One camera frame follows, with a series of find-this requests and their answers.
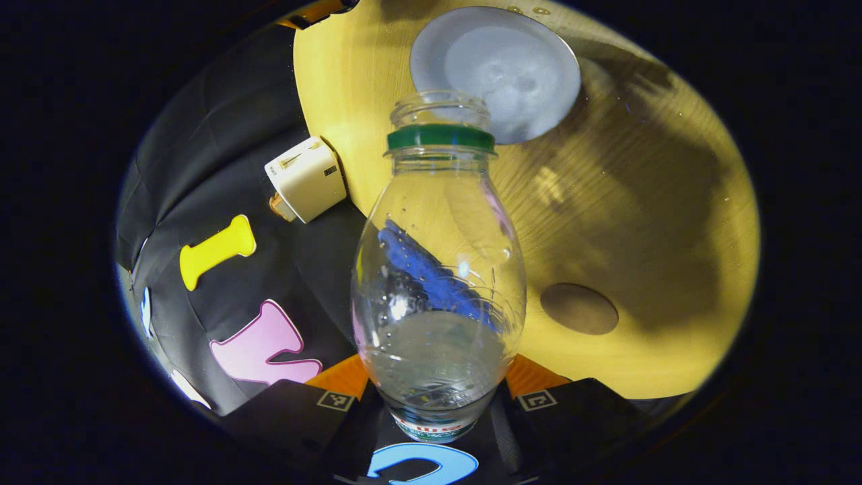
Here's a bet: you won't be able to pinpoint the folded blue towel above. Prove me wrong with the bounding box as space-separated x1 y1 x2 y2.
377 219 499 331

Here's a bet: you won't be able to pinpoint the round brown coaster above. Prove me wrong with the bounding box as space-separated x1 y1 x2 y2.
540 283 620 336

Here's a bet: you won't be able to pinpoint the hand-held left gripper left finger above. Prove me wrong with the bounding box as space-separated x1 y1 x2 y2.
222 354 385 472

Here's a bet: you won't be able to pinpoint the black backdrop cloth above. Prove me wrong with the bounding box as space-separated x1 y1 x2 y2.
114 24 526 485

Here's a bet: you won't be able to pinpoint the white teacup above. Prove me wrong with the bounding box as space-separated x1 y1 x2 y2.
409 5 582 146

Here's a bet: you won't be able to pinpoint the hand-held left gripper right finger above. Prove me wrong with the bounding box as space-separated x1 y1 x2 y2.
498 354 647 472

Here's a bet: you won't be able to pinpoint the toast slices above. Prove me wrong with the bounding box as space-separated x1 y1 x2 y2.
269 193 297 223

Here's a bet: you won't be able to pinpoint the white toaster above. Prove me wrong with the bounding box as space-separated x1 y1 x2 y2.
264 136 347 224

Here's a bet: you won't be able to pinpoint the clear plastic water bottle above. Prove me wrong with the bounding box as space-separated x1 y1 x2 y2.
350 90 527 444

